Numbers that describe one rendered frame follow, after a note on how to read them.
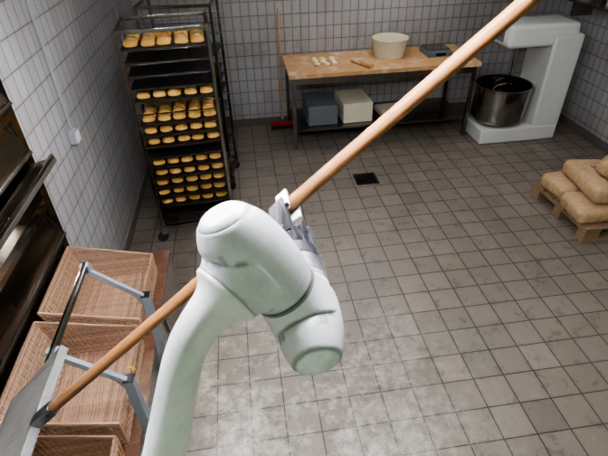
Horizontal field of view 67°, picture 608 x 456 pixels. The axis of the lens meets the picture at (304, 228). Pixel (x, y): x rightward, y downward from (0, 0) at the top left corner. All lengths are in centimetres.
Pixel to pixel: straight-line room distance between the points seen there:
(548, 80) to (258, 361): 450
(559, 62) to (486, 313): 333
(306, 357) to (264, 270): 15
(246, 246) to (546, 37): 547
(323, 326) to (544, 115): 572
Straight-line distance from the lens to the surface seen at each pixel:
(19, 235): 265
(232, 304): 60
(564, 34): 600
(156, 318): 120
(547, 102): 620
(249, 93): 618
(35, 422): 159
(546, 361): 349
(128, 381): 205
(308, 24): 602
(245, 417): 297
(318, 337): 66
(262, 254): 59
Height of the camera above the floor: 251
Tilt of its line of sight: 36 degrees down
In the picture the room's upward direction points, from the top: 2 degrees counter-clockwise
